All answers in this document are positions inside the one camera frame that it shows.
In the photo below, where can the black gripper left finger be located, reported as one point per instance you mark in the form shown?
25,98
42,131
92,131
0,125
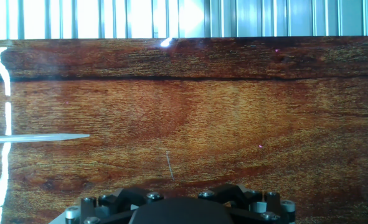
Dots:
115,205

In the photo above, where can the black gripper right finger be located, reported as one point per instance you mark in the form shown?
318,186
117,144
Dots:
255,208

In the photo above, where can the glossy wood grain board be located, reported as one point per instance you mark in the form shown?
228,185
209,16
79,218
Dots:
202,109

